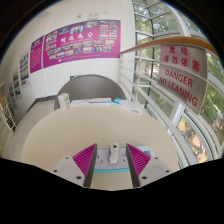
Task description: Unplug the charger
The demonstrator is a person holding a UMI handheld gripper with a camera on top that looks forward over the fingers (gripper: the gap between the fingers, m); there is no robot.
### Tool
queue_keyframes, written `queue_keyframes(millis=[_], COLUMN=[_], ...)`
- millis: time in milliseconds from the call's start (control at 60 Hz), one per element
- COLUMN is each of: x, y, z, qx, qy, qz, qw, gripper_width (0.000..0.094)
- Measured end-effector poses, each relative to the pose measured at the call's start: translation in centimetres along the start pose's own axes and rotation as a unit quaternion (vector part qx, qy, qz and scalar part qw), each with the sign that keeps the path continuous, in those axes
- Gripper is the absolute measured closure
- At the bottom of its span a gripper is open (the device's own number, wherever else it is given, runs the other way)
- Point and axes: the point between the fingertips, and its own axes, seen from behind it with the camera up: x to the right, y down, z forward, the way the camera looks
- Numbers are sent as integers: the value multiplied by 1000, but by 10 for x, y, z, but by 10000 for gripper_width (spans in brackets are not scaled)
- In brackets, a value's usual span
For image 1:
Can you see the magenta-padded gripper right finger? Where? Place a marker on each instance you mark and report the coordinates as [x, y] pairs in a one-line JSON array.
[[148, 166]]

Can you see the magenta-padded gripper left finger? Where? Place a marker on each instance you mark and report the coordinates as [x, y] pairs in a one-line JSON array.
[[75, 166]]

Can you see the blue and white charger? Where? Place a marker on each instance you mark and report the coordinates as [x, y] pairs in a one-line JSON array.
[[113, 153]]

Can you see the flat white box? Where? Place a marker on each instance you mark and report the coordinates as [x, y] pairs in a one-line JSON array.
[[80, 103], [100, 102]]

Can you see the small upright white box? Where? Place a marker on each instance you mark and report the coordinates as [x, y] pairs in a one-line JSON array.
[[64, 101]]

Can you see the grey curved seat back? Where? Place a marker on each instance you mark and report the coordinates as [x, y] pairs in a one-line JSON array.
[[90, 87]]

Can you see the white stair railing wooden top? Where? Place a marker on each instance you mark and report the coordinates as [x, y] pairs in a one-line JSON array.
[[7, 115]]

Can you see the warning sign with red letters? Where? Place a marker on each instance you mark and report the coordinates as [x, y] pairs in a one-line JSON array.
[[183, 88]]

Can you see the green exit sign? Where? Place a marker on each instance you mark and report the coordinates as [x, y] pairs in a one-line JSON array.
[[74, 77]]

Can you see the white photo poster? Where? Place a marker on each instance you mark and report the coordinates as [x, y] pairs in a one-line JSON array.
[[17, 83], [24, 68], [11, 95]]

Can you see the warning sign with red characters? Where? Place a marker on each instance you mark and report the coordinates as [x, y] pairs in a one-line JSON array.
[[183, 60]]

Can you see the narrow magenta poster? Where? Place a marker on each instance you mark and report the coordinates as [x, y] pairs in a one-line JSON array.
[[36, 54]]

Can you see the large magenta photo poster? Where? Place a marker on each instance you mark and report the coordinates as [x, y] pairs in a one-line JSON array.
[[81, 43]]

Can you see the white railing with wooden handrail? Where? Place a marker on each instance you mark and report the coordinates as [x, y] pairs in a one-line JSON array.
[[173, 40]]

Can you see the white window frame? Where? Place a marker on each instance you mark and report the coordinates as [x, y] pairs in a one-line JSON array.
[[144, 33]]

